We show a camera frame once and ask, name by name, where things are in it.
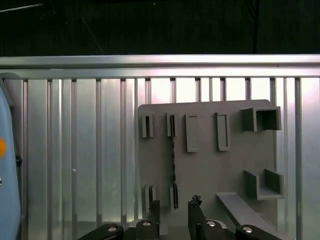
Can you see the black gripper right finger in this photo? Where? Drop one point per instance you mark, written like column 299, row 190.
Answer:
column 196, row 225

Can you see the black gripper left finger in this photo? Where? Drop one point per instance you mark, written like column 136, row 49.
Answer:
column 147, row 230

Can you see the RAM stick with white label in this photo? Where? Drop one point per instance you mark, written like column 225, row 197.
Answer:
column 173, row 160

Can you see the grey parts rack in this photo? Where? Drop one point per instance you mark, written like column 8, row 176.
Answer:
column 205, row 170

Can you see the pale blue teach pendant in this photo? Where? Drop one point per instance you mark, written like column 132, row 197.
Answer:
column 8, row 175

